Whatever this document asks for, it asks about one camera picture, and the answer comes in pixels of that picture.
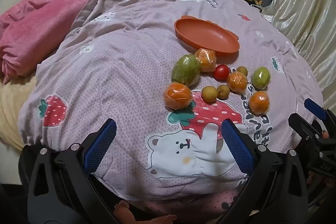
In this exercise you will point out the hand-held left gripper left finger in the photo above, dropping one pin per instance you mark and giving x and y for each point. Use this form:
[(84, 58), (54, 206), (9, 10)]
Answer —
[(101, 145)]

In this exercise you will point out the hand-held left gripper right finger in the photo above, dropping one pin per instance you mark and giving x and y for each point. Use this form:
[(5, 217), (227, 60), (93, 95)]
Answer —
[(236, 145)]

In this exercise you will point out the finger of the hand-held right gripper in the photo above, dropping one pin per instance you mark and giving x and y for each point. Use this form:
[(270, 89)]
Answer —
[(313, 106), (302, 124)]

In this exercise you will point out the brown longan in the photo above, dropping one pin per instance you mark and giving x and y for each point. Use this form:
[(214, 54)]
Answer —
[(209, 94), (223, 90), (242, 71)]

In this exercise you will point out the small green mango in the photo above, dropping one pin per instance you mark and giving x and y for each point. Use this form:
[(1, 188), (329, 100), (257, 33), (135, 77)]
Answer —
[(261, 78)]

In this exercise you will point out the red tomato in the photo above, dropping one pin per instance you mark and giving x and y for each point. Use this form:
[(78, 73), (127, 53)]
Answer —
[(221, 72)]

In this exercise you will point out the large orange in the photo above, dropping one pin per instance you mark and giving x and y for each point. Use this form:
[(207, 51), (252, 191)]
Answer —
[(178, 96)]

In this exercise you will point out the large green mango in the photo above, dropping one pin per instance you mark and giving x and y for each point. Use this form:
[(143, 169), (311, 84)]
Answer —
[(185, 70)]

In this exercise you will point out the orange plastic plate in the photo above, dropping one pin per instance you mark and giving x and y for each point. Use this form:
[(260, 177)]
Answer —
[(204, 35)]

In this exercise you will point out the person's right hand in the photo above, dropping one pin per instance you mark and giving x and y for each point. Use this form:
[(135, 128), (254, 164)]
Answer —
[(311, 177)]

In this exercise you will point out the person's pink patterned pants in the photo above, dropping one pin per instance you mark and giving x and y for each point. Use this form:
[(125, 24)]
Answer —
[(210, 203)]

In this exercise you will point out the person's bare foot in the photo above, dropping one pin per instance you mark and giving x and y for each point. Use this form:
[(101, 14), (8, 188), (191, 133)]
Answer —
[(123, 209)]

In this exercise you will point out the strawberry bear printed blanket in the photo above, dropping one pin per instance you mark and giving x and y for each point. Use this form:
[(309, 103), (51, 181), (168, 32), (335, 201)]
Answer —
[(118, 56)]

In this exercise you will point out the cream satin curtain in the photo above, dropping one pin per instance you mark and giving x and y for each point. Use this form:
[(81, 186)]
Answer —
[(302, 3)]

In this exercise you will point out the pink fleece blanket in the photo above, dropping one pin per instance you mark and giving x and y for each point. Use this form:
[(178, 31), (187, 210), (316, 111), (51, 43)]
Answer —
[(39, 24)]

